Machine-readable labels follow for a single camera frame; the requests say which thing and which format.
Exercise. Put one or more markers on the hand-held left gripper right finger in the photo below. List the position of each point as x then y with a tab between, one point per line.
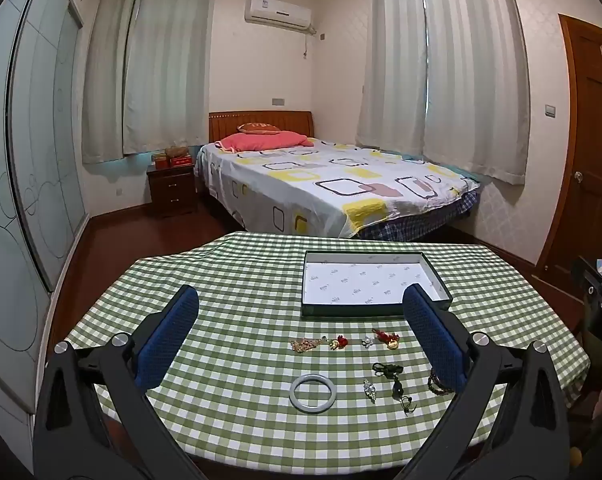
433	330

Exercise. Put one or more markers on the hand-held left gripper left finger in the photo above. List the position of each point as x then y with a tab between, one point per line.
166	330

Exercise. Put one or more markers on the small silver flower brooch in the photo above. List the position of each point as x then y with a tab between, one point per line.
367	342

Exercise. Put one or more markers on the green cardboard box tray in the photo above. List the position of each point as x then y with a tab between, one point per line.
371	280

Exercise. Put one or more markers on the crystal leaf brooch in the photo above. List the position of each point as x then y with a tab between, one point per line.
370	391

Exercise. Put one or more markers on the pale jade bangle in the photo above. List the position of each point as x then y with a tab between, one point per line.
295	397

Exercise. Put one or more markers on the red knot gold charm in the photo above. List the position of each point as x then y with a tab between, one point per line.
388	340

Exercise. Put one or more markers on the green checked tablecloth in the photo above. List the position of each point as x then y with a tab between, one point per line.
251	300

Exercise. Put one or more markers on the blue plaid under sheet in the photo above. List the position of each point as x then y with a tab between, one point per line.
411	225

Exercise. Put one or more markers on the dark wooden nightstand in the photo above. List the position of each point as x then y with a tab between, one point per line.
173	192

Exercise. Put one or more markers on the small red box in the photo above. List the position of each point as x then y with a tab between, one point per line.
159	162

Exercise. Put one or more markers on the wide red box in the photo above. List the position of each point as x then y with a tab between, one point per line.
181	162

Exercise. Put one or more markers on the wooden door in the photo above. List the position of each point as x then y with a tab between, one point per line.
591	135

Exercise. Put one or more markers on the patterned white bed sheet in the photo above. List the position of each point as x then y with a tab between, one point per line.
306	185

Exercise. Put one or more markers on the pink pillow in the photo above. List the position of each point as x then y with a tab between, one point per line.
261	141

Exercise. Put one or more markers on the wooden bed headboard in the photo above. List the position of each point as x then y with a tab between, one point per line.
221	125

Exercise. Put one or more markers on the glass sliding door wardrobe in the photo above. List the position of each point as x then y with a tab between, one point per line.
31	160

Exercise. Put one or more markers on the orange cushion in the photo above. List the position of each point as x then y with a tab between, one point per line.
258	127

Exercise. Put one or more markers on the white striped curtain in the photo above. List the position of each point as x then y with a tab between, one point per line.
103	85
476	75
391	70
171	70

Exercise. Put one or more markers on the white air conditioner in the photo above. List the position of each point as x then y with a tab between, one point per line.
278	12

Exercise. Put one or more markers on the wall light switch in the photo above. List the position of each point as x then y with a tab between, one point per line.
550	110

